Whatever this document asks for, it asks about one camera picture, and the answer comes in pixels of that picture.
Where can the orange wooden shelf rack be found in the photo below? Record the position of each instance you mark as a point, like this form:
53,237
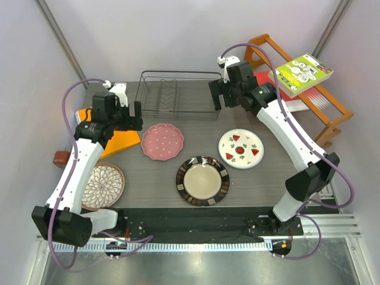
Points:
327,112

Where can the green cover book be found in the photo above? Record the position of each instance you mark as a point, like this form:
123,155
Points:
298,75

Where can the black rimmed beige plate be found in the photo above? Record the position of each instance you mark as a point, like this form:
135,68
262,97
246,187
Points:
202,181

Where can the small brown red block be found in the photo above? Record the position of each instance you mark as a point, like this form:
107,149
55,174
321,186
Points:
61,158

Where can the white watermelon pattern plate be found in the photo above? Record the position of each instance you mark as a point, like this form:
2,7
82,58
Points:
241,149

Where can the black wire dish rack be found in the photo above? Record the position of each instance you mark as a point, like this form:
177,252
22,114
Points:
177,94

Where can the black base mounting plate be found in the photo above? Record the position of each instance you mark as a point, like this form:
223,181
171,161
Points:
202,224

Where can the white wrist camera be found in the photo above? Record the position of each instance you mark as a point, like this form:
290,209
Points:
119,89
223,63

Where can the orange folder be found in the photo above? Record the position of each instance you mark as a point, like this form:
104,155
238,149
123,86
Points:
120,141

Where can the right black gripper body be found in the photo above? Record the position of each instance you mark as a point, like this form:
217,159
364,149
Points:
230,95

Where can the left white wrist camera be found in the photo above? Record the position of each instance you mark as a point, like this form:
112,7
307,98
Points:
119,89

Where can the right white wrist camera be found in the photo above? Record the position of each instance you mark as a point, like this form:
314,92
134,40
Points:
223,63

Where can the pink polka dot plate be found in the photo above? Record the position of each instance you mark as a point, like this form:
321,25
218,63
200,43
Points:
162,142

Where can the aluminium rail frame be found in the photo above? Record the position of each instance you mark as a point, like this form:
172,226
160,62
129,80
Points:
330,251

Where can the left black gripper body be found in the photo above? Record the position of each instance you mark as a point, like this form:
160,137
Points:
122,120

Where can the brown floral pattern plate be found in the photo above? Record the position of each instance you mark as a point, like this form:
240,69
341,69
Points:
104,187

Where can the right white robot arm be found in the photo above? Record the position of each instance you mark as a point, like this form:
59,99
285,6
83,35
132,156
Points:
315,168

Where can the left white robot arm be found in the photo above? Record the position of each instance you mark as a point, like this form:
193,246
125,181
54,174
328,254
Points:
60,219

